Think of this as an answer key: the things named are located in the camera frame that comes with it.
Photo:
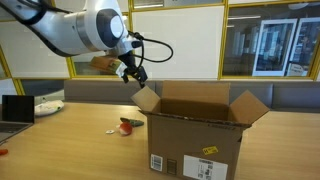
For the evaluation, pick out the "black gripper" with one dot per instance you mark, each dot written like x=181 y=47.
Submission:
x=130 y=65

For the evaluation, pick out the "brown cardboard shipping box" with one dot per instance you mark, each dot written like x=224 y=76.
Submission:
x=196 y=133

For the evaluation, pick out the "grey upholstered bench seat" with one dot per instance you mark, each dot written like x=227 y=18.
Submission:
x=100 y=90

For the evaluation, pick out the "black open laptop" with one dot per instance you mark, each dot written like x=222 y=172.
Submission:
x=15 y=113

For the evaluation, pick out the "white framed display cabinet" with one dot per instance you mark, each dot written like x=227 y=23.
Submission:
x=303 y=46
x=274 y=46

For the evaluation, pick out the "small orange object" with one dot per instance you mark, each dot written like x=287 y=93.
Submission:
x=3 y=152

